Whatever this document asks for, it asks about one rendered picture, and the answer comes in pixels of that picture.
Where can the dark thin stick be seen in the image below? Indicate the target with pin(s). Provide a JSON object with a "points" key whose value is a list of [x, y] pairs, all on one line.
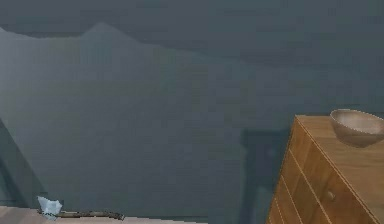
{"points": [[93, 214]]}

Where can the wooden chest of drawers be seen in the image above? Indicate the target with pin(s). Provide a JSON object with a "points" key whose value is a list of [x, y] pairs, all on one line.
{"points": [[320, 180]]}

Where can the beige bowl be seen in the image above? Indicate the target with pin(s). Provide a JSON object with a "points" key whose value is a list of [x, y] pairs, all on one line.
{"points": [[358, 128]]}

